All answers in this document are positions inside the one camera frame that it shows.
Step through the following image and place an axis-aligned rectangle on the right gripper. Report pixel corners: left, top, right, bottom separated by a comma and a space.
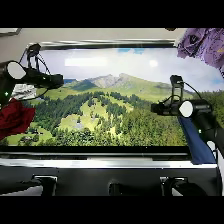
150, 100, 181, 117

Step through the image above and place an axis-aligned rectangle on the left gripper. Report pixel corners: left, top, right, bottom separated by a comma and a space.
40, 73, 65, 90

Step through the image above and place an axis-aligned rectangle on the white patterned garment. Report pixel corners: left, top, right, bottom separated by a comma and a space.
11, 83, 38, 101

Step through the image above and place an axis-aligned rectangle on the blue garment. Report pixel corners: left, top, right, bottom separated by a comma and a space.
177, 116, 218, 166

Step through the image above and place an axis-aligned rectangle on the red garment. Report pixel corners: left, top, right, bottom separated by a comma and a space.
0, 97, 37, 141

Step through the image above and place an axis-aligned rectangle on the purple garment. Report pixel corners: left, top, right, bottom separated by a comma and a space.
176, 27, 224, 80

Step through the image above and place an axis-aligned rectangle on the black cable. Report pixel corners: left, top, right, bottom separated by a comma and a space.
181, 80, 204, 101
34, 54, 52, 76

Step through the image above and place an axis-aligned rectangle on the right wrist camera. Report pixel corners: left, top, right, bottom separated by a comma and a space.
169, 74, 185, 104

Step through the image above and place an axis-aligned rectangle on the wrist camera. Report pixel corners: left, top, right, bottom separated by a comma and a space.
169, 74, 185, 104
25, 43, 43, 70

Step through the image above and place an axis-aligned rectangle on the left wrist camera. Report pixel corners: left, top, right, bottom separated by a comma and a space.
25, 43, 43, 70

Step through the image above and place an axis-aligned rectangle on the silver frame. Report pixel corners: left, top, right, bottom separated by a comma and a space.
0, 152, 224, 197

